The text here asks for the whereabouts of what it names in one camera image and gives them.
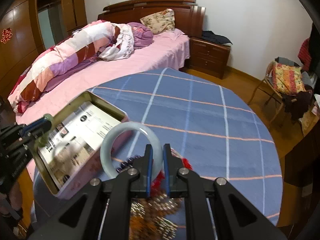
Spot red tassel ornament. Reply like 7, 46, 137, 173
150, 148, 193, 197

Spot dark blue bead bracelet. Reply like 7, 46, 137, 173
115, 155, 141, 173

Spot wooden bead necklace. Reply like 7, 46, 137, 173
128, 192, 183, 240

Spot pale jade bangle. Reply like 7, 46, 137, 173
100, 121, 163, 181

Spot pink metal tin box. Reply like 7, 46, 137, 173
34, 91, 129, 199

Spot wooden nightstand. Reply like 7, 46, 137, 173
188, 37, 231, 79

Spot patchwork pink quilt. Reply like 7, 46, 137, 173
8, 20, 134, 114

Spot wooden wardrobe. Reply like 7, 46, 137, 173
1, 0, 87, 99

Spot wooden chair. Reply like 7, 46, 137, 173
248, 57, 313, 125

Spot purple garment on bed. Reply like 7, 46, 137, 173
128, 22, 153, 49

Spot dark clothes on nightstand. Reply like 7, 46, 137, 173
201, 30, 232, 47

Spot floral pillow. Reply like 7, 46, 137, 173
140, 9, 175, 35

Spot wooden bed pink sheet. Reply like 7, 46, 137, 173
8, 0, 206, 124

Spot colourful chair cushion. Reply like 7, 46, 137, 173
272, 61, 306, 95

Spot hanging dark coats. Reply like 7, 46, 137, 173
298, 24, 319, 74

